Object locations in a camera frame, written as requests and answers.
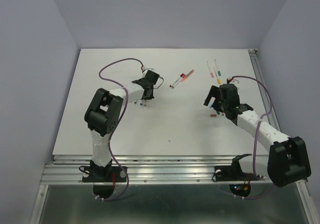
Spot pink capped marker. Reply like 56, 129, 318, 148
206, 61, 215, 78

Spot aluminium rail frame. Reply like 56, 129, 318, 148
30, 155, 320, 223

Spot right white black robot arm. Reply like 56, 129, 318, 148
204, 84, 312, 187

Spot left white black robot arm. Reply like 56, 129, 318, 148
84, 70, 160, 181

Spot green capped marker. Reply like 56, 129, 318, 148
214, 59, 221, 76

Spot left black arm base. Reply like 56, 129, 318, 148
78, 165, 127, 183

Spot yellow capped marker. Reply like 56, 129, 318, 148
213, 67, 221, 85

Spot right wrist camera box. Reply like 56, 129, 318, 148
226, 77, 240, 89

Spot right side aluminium rail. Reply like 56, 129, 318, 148
248, 49, 281, 131

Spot red capped marker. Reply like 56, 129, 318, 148
169, 73, 184, 88

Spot orange highlighter pen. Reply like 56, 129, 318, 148
182, 69, 194, 81

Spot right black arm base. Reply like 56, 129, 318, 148
212, 154, 260, 182

